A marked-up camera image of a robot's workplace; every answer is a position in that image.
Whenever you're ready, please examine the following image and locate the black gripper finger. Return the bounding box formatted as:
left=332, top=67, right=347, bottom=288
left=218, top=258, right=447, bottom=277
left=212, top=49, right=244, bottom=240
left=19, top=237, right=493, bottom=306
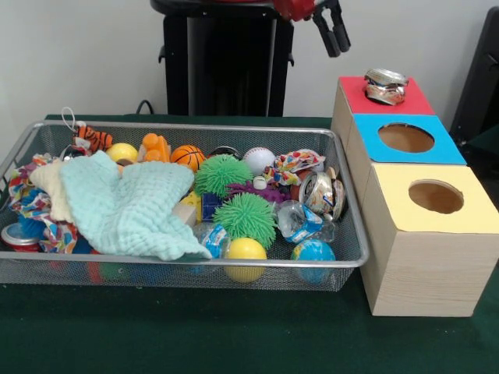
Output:
left=325, top=0, right=352, bottom=54
left=311, top=6, right=341, bottom=58

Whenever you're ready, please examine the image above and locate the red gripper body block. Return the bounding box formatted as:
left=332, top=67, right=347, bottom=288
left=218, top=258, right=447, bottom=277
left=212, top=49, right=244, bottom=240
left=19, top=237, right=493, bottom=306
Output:
left=272, top=0, right=317, bottom=23

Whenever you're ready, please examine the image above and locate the crushed silver can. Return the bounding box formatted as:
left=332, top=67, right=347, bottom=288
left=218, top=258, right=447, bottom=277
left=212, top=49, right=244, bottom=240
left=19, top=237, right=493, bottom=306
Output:
left=364, top=69, right=409, bottom=106
left=299, top=171, right=347, bottom=222

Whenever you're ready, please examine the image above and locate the shallow mesh bin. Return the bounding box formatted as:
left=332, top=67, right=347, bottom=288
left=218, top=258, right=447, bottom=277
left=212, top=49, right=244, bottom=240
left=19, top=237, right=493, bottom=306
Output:
left=0, top=119, right=370, bottom=293

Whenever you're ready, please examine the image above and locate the wooden three-hole box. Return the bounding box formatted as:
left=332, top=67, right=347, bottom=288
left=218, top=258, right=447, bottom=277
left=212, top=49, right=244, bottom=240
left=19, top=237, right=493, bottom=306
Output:
left=331, top=76, right=499, bottom=317

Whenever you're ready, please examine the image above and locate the black flat panel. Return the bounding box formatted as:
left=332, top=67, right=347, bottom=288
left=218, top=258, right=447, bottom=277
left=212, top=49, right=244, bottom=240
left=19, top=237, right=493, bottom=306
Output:
left=448, top=5, right=499, bottom=136

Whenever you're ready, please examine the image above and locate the green spiky ball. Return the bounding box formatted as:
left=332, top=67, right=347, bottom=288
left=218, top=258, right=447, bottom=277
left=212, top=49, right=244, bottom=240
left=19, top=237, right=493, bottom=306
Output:
left=213, top=193, right=278, bottom=249
left=193, top=154, right=254, bottom=198

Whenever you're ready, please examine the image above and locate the dark green side tablecloth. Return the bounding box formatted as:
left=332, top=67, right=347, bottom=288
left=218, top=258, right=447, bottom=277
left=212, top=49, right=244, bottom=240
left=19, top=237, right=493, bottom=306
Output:
left=465, top=127, right=499, bottom=157

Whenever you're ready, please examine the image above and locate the small orange basketball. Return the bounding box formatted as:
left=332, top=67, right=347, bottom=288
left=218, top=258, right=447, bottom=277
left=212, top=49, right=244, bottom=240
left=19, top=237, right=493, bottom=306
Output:
left=170, top=145, right=207, bottom=172

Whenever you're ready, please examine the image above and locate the blue globe ball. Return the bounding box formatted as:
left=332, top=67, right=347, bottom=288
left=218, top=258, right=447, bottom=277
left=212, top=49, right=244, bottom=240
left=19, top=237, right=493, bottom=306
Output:
left=291, top=239, right=337, bottom=284

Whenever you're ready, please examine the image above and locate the yellow ball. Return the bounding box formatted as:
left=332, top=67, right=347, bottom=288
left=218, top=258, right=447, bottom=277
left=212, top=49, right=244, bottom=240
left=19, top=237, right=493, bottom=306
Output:
left=224, top=237, right=269, bottom=284
left=106, top=143, right=140, bottom=164

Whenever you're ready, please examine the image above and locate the tiger plush toy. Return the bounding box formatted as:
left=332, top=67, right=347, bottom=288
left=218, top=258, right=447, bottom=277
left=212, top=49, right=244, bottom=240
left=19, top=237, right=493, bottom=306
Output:
left=73, top=122, right=115, bottom=153

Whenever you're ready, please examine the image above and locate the mint waffle cloth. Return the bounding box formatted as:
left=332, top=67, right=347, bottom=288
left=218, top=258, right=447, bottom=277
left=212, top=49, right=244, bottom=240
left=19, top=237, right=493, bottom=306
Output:
left=60, top=150, right=214, bottom=261

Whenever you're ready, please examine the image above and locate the cream cloth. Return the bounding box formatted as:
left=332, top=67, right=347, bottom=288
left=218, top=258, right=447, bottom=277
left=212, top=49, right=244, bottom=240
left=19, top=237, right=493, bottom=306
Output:
left=30, top=161, right=75, bottom=224

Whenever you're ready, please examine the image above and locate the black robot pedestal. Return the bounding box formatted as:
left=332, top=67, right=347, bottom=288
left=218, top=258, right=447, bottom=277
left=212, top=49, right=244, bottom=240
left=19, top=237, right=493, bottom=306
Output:
left=150, top=0, right=315, bottom=117

